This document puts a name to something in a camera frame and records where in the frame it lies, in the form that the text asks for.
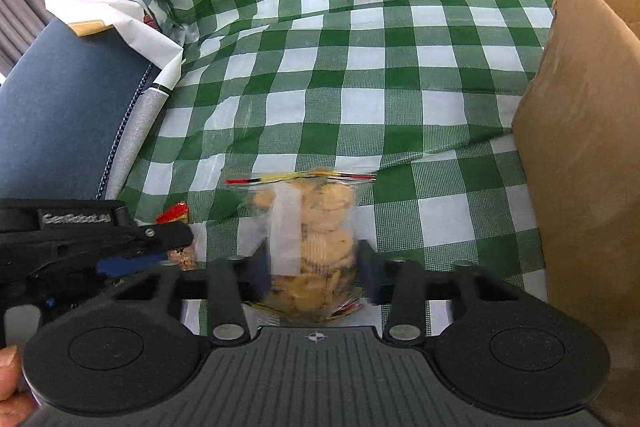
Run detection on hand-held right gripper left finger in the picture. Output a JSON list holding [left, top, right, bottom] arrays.
[[113, 243, 274, 348]]

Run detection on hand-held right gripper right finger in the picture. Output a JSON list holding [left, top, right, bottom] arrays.
[[355, 241, 522, 342]]

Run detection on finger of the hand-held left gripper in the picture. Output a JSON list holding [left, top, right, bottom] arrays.
[[0, 199, 195, 254], [30, 248, 174, 291]]

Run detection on clear bag of cookies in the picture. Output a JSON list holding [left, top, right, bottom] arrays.
[[224, 169, 379, 323]]

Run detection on dark snack packet red end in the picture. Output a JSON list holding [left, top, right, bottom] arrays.
[[155, 202, 197, 271]]

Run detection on brown cardboard box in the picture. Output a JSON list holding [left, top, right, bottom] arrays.
[[510, 0, 640, 427]]

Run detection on person's left hand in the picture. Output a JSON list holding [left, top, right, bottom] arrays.
[[0, 346, 39, 427]]

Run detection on green checkered tablecloth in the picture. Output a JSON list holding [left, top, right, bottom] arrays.
[[47, 0, 640, 339]]

